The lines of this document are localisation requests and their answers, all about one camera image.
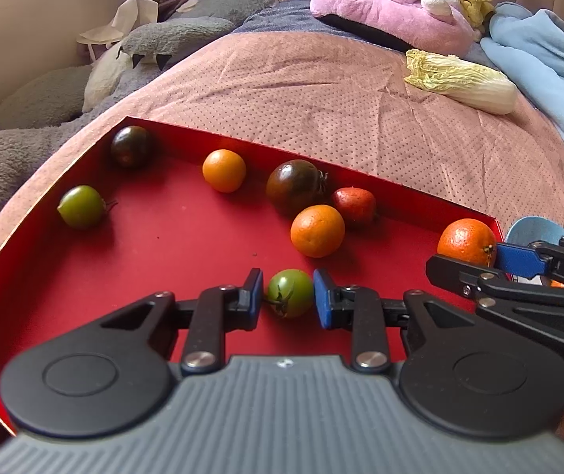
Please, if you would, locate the blue cartoon plate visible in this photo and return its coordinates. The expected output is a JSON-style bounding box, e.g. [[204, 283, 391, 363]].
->
[[505, 216, 564, 287]]

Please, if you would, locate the large dark brown tomato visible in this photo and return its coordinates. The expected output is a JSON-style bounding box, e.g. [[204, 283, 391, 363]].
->
[[266, 159, 329, 218]]

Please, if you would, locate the pink dotted bedspread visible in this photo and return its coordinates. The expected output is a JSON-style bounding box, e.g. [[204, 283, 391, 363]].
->
[[0, 32, 564, 307]]

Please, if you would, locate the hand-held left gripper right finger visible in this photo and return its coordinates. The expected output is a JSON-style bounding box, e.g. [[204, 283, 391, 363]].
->
[[314, 269, 480, 372]]

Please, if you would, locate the light blue blanket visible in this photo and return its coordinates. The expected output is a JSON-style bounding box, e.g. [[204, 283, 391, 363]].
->
[[480, 2, 564, 183]]

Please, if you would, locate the grey pillow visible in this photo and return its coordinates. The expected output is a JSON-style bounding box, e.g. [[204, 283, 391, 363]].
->
[[0, 64, 95, 132]]

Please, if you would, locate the napa cabbage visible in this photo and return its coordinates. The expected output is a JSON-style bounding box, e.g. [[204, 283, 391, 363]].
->
[[404, 48, 518, 116]]

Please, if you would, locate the grey blue bed sheet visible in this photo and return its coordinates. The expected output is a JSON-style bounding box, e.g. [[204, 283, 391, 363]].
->
[[232, 0, 411, 51]]

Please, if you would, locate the green tomato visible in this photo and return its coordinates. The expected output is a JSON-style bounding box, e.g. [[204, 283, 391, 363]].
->
[[57, 185, 117, 230], [263, 269, 315, 319]]

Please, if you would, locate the pink plush toy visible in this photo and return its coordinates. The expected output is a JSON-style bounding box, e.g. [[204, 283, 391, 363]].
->
[[304, 0, 477, 56]]

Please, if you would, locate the grey fuzzy blanket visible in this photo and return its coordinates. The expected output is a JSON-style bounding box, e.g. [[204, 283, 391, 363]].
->
[[0, 123, 115, 258]]

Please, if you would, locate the red tomato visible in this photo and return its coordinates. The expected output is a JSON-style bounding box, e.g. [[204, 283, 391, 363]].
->
[[331, 186, 378, 229]]

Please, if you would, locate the red cardboard tray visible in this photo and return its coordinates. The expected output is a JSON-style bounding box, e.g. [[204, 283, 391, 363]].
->
[[0, 116, 504, 450]]

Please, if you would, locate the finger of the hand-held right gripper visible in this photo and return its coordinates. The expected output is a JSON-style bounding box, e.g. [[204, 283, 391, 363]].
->
[[426, 253, 564, 401], [496, 237, 564, 287]]

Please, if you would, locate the small tangerine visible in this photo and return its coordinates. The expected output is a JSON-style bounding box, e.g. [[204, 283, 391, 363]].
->
[[202, 149, 247, 194]]

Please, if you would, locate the grey plush toy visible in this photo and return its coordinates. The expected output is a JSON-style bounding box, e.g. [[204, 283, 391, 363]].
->
[[82, 0, 275, 114]]

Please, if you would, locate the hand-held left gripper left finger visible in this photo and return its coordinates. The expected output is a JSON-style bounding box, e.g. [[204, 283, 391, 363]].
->
[[99, 267, 264, 372]]

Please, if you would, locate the small dark purple tomato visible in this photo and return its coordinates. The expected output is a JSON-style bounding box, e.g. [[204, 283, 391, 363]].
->
[[110, 125, 154, 169]]

